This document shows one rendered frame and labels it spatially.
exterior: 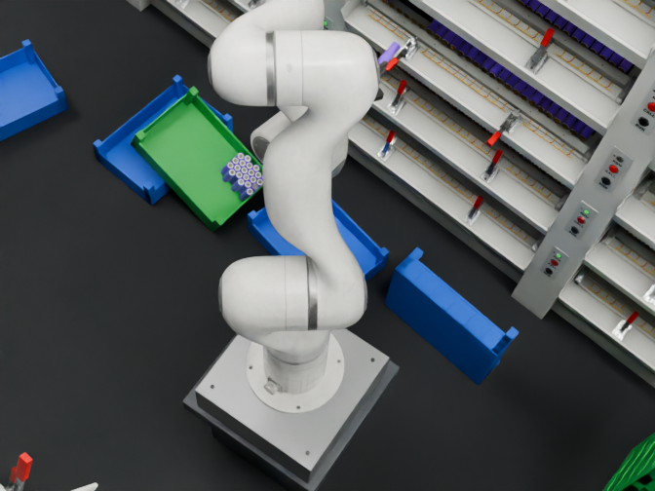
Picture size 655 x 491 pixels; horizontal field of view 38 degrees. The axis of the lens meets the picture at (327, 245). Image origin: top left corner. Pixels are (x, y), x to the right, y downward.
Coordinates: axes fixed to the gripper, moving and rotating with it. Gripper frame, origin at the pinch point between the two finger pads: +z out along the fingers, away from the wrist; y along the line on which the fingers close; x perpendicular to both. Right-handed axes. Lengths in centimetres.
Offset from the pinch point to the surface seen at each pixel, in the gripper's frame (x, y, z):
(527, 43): -12.9, -21.6, 15.6
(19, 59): 65, 97, -13
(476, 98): 7.7, -16.2, 16.8
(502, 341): 45, -50, -1
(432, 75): 8.3, -5.7, 15.6
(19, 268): 73, 51, -53
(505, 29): -12.8, -16.6, 15.4
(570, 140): 3.9, -37.1, 18.7
